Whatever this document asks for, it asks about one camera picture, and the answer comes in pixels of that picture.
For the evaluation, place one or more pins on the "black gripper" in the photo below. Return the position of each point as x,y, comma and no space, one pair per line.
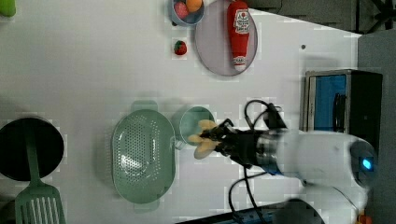
239,146

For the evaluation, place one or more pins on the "peeled toy banana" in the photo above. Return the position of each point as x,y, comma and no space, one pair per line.
205,146

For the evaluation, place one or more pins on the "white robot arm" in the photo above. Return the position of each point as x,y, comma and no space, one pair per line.
337,169

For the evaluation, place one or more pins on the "green mug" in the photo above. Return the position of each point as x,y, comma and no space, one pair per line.
185,122

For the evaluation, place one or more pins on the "green perforated colander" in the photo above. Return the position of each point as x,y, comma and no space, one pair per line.
143,156

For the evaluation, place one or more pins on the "red toy strawberry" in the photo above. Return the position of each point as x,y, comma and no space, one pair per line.
180,48

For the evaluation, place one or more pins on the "grey round plate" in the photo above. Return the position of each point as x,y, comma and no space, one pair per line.
213,42

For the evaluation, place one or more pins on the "blue grey bowl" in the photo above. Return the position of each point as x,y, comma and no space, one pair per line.
191,20

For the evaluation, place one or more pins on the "black toaster oven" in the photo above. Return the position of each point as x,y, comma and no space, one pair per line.
343,101

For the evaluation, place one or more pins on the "red ketchup bottle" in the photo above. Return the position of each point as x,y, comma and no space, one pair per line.
238,23

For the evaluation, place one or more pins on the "pink toy fruit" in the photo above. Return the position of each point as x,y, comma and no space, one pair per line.
181,10

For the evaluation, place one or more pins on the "orange toy fruit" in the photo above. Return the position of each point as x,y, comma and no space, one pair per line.
194,5

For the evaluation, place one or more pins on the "green slotted spatula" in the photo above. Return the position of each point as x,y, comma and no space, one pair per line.
38,203

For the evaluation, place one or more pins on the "black round pan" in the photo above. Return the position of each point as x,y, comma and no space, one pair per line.
13,153

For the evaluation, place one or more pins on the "green cylinder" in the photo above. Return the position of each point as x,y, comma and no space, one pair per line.
7,8

